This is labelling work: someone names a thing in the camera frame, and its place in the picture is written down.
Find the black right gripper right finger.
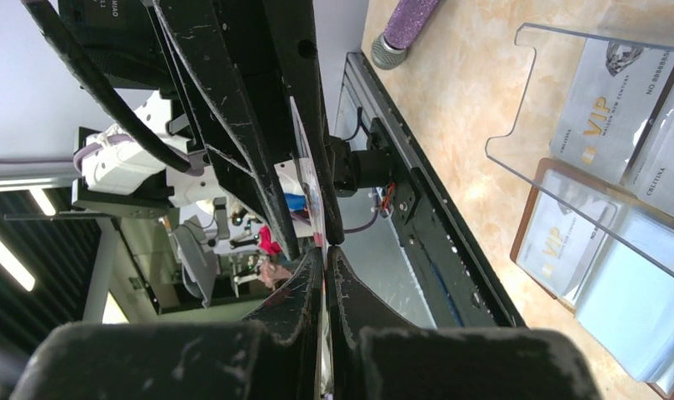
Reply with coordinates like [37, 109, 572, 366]
[326, 246, 600, 399]

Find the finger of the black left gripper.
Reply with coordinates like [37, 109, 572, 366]
[263, 0, 345, 245]

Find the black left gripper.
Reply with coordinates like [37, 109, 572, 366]
[57, 0, 301, 260]

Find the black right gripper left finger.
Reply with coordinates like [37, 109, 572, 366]
[12, 248, 323, 399]

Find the brown leather card holder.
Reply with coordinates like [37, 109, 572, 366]
[529, 158, 674, 399]

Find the clear plastic card box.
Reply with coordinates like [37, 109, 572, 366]
[486, 23, 674, 301]

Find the silver card stack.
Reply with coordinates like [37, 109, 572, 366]
[549, 39, 674, 218]

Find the purple glitter microphone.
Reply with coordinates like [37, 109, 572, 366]
[370, 0, 440, 70]

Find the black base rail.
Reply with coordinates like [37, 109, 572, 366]
[336, 52, 525, 328]

